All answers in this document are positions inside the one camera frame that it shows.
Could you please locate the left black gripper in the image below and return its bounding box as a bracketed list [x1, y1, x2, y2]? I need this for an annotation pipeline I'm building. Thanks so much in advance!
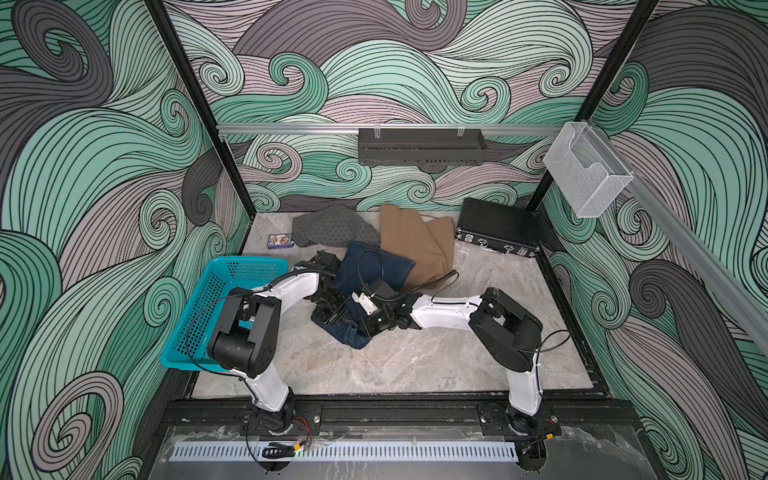
[310, 287, 349, 325]

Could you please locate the aluminium rail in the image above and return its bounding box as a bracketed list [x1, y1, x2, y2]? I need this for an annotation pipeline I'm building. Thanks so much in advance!
[216, 122, 562, 137]
[595, 124, 767, 351]

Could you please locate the black hard case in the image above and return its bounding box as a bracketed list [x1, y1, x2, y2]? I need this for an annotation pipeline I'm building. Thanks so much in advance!
[455, 198, 540, 258]

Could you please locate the small playing card box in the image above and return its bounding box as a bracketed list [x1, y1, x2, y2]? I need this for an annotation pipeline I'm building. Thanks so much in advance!
[267, 233, 295, 250]

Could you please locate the clear plastic wall bin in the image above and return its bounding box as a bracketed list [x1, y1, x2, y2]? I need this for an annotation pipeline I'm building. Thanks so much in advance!
[544, 121, 634, 218]

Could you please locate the aluminium back rail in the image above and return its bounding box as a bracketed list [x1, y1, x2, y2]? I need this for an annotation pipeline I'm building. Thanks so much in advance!
[216, 122, 562, 137]

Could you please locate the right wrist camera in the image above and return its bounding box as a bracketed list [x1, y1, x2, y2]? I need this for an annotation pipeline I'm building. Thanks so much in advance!
[351, 278, 398, 316]

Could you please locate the black corner post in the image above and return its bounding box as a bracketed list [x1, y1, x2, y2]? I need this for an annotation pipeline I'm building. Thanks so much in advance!
[145, 0, 257, 223]
[526, 0, 660, 212]

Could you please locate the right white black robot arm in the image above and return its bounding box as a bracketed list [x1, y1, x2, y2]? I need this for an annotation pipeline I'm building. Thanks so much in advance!
[352, 249, 549, 420]

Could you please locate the black left corner post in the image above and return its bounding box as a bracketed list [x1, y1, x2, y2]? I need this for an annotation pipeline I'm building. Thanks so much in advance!
[145, 0, 257, 223]

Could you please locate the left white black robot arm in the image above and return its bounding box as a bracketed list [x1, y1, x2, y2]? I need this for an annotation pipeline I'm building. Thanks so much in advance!
[183, 250, 341, 431]

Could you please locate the white slotted cable duct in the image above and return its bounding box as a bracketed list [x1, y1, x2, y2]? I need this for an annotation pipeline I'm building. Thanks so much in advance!
[169, 440, 518, 463]

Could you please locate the grey dotted skirt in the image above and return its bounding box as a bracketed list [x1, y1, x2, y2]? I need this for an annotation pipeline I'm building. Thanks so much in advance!
[291, 206, 381, 248]

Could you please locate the teal plastic basket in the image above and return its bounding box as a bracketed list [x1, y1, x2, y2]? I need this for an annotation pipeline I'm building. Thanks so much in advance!
[160, 256, 289, 373]

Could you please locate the black perforated wall shelf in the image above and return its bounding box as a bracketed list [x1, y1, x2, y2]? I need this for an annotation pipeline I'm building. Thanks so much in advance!
[357, 129, 488, 172]

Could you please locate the blue denim skirt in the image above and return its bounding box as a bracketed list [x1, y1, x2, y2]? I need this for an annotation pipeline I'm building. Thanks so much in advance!
[317, 241, 414, 350]

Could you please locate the tan brown skirt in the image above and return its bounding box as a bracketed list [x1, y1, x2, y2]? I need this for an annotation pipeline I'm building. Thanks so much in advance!
[380, 204, 455, 288]

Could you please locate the aluminium right rail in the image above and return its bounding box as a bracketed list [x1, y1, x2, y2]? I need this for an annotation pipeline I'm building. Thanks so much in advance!
[595, 124, 767, 351]

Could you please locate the black right corner post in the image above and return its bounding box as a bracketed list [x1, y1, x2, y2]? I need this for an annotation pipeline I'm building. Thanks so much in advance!
[526, 0, 660, 212]

